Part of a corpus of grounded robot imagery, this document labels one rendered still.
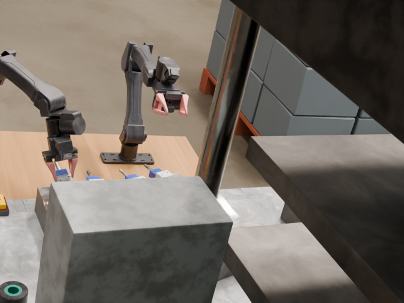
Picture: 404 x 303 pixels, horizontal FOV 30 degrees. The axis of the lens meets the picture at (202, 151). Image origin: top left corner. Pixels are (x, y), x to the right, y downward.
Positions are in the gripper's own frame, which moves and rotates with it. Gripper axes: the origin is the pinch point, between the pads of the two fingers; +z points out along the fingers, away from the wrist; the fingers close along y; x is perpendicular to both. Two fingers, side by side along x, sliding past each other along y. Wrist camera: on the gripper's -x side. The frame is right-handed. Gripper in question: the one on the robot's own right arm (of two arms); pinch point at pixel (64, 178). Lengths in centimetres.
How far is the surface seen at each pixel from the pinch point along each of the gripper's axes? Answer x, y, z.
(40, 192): 0.6, -7.8, 3.2
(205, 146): -88, 14, -25
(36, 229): -3.2, -11.5, 13.5
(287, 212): -6, 75, 27
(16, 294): -36.7, -24.2, 18.7
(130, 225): -112, -11, -21
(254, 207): 5, 68, 27
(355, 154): -103, 40, -21
